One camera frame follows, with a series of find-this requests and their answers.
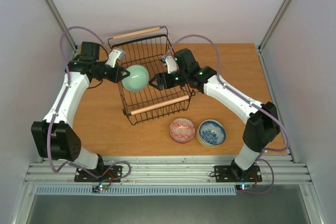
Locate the controller board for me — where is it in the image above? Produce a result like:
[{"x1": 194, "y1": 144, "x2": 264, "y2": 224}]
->
[
  {"x1": 236, "y1": 184, "x2": 257, "y2": 191},
  {"x1": 91, "y1": 185, "x2": 109, "y2": 193}
]

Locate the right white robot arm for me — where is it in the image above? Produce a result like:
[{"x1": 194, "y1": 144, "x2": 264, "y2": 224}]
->
[{"x1": 149, "y1": 49, "x2": 280, "y2": 181}]

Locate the grey slotted cable duct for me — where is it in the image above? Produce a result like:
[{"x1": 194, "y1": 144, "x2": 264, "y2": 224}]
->
[{"x1": 35, "y1": 185, "x2": 236, "y2": 196}]

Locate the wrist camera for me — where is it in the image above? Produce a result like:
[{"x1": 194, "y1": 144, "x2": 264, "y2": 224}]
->
[
  {"x1": 105, "y1": 48, "x2": 125, "y2": 68},
  {"x1": 161, "y1": 56, "x2": 179, "y2": 74}
]

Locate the left controller board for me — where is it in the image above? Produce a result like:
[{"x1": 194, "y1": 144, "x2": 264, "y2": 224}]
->
[{"x1": 91, "y1": 185, "x2": 109, "y2": 193}]

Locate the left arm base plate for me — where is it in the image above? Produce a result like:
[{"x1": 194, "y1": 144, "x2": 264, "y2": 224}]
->
[{"x1": 74, "y1": 165, "x2": 122, "y2": 183}]

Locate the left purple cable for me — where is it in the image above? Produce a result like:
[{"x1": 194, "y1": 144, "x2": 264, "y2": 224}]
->
[{"x1": 48, "y1": 26, "x2": 111, "y2": 174}]

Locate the celadon green bowl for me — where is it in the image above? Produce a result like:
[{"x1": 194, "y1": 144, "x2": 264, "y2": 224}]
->
[{"x1": 122, "y1": 65, "x2": 150, "y2": 92}]

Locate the white yellow bowl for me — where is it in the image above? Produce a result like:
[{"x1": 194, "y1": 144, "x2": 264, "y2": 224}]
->
[{"x1": 199, "y1": 140, "x2": 222, "y2": 148}]

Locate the red patterned bowl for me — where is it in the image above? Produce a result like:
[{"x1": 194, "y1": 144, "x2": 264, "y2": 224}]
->
[{"x1": 169, "y1": 118, "x2": 195, "y2": 143}]

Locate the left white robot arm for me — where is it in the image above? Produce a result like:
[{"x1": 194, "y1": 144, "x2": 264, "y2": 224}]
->
[{"x1": 31, "y1": 42, "x2": 130, "y2": 181}]

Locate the black wire dish rack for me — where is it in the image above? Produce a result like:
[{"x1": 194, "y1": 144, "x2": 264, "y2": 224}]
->
[{"x1": 108, "y1": 26, "x2": 195, "y2": 125}]

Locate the right controller board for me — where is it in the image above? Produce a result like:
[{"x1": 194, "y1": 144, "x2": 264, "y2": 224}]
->
[{"x1": 236, "y1": 184, "x2": 257, "y2": 191}]

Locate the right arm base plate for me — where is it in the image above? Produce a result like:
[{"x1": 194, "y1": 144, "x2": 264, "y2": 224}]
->
[{"x1": 209, "y1": 165, "x2": 262, "y2": 183}]

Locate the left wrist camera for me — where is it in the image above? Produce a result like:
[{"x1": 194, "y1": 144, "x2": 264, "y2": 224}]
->
[{"x1": 105, "y1": 48, "x2": 125, "y2": 68}]

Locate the aluminium rail frame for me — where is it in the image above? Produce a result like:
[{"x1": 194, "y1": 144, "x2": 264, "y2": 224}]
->
[{"x1": 24, "y1": 154, "x2": 312, "y2": 185}]

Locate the blue floral bowl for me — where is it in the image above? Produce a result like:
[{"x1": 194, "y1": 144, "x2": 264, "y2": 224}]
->
[{"x1": 196, "y1": 120, "x2": 226, "y2": 145}]

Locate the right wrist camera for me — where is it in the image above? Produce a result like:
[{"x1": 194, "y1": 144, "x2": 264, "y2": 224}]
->
[{"x1": 161, "y1": 56, "x2": 179, "y2": 74}]

